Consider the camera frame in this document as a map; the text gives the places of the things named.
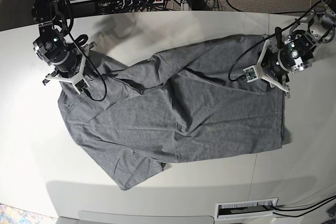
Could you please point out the white cable grommet tray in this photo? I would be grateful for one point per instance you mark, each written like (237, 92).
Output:
(244, 209)

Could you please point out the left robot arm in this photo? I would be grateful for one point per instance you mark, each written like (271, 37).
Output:
(295, 53)

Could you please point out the grey T-shirt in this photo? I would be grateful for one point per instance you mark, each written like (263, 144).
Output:
(177, 106)

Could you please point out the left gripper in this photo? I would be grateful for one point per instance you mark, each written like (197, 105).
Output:
(273, 67)

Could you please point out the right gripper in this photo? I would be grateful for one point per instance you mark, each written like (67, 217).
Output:
(67, 63)

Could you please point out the black power strip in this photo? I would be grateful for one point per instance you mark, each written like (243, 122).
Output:
(142, 2)

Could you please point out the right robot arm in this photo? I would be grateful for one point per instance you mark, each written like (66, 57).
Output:
(54, 23)

